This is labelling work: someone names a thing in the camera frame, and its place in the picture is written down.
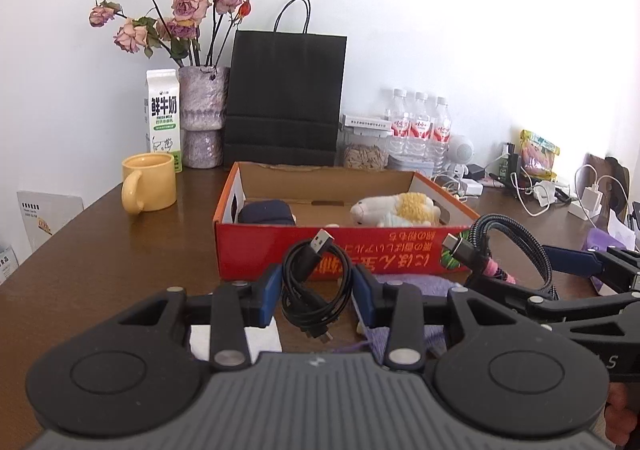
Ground red cardboard box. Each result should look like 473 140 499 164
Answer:
213 163 478 281

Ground water bottle right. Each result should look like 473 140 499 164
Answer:
428 96 452 176

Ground water bottle left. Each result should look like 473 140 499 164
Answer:
386 89 410 155

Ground purple cloth pouch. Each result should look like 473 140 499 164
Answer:
344 272 469 366

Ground black paper bag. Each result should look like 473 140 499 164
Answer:
222 0 347 166

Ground white diaper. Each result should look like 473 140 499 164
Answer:
188 318 282 363

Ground milk carton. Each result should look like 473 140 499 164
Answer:
144 69 182 173

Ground black usb cable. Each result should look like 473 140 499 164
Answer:
280 227 357 345

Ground decorated tin box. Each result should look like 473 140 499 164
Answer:
387 154 434 178

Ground white paper sign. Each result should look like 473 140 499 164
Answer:
16 191 84 251

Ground dried pink rose bouquet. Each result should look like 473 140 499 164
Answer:
88 0 252 68

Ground purple ceramic vase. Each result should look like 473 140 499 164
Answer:
179 66 229 169

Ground snack bag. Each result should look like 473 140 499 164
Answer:
520 130 560 181

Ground white flat box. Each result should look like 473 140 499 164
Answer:
342 114 392 133

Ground navy zip pouch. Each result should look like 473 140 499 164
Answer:
236 199 296 225

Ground clear jar of seeds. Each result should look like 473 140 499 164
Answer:
342 127 388 170

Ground white charger with cable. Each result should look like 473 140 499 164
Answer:
568 164 629 227

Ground water bottle middle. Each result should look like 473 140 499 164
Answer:
407 92 433 157

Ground yellow white plush toy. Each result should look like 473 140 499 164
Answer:
350 192 440 228

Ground purple tissue pack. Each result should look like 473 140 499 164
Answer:
582 228 639 296

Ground water bottle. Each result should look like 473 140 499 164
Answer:
428 96 452 176
386 89 410 155
407 92 433 157

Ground yellow ceramic mug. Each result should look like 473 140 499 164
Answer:
120 152 177 216

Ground person's hand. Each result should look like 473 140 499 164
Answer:
604 383 638 447

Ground white robot speaker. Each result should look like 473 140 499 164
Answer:
445 135 474 179

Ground braided black cable coil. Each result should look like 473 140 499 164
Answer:
441 213 558 301

